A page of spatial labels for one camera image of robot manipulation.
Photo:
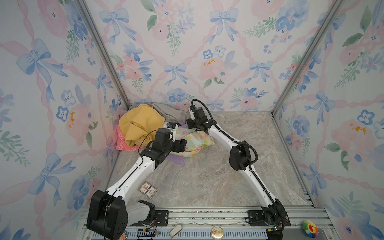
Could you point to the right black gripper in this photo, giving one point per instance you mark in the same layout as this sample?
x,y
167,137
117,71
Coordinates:
x,y
189,122

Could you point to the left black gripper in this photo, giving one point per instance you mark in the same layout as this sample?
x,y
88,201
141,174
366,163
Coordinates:
x,y
177,148

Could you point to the purple cloth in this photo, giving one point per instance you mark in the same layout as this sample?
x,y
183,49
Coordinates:
x,y
176,159

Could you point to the floral pastel cloth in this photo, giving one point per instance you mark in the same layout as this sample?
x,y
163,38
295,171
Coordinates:
x,y
196,141

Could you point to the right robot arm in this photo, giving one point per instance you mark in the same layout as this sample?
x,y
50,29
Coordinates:
x,y
242,157

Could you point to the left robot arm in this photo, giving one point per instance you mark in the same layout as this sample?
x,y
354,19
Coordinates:
x,y
109,212

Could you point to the grey cloth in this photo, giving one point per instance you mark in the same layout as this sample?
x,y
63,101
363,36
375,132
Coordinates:
x,y
170,114

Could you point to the yellow cloth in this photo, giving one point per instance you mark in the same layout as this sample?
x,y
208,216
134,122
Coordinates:
x,y
140,124

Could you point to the pink patterned cloth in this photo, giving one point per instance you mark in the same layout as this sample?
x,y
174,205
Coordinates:
x,y
121,142

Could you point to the small framed card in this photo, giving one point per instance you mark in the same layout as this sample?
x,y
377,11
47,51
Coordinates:
x,y
148,190

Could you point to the white oval tag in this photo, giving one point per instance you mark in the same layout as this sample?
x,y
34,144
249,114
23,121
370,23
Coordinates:
x,y
176,230

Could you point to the black connector board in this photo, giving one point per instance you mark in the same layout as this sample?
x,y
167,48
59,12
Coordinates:
x,y
145,234

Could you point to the round tan badge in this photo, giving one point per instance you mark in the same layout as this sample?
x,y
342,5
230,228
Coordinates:
x,y
217,233

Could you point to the colourful flower toy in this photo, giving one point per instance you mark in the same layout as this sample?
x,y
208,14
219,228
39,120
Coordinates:
x,y
310,229

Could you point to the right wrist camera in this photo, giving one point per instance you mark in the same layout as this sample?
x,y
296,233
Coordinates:
x,y
192,114

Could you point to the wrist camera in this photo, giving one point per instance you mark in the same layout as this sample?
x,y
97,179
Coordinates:
x,y
173,127
192,114

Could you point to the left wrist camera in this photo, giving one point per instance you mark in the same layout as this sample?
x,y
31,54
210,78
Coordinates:
x,y
173,127

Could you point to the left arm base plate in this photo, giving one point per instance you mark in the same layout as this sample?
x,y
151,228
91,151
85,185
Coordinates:
x,y
160,219

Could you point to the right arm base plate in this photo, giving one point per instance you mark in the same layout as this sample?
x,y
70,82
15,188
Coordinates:
x,y
259,218

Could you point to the aluminium rail frame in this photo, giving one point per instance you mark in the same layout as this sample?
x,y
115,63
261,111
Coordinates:
x,y
198,222

